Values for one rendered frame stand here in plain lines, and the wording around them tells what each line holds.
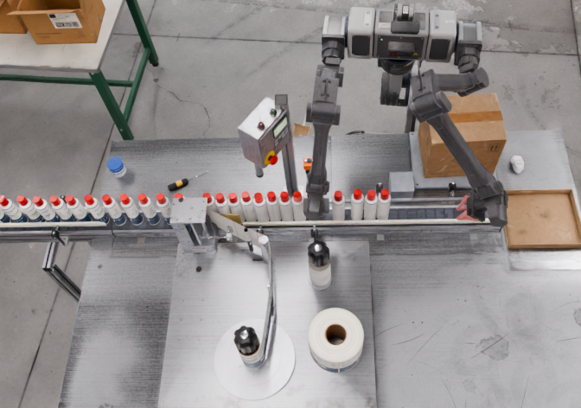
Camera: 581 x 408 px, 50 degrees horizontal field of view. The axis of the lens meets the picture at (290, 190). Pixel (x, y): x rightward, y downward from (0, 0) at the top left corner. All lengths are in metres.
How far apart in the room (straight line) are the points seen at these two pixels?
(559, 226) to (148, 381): 1.78
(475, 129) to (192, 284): 1.31
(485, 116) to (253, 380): 1.40
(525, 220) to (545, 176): 0.25
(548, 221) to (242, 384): 1.42
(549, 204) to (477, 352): 0.74
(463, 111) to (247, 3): 2.49
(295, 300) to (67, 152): 2.23
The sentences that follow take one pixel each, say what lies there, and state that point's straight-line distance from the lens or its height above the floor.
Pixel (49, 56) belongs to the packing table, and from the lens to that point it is 3.69.
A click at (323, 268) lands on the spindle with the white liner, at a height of 1.06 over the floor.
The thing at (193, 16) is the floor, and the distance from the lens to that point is 4.78.
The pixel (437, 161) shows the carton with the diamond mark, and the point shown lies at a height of 0.99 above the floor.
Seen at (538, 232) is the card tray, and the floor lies 0.83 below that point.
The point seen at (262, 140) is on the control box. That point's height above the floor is 1.46.
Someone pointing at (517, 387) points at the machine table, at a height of 0.83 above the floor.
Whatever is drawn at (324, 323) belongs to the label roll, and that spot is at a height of 1.02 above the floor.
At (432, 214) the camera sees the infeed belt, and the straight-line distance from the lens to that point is 2.68.
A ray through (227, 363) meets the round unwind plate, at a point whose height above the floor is 0.89.
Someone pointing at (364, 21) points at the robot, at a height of 1.53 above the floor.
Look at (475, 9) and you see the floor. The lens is 4.76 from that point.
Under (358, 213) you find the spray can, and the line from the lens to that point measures 2.58.
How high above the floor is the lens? 3.21
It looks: 59 degrees down
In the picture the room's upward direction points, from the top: 8 degrees counter-clockwise
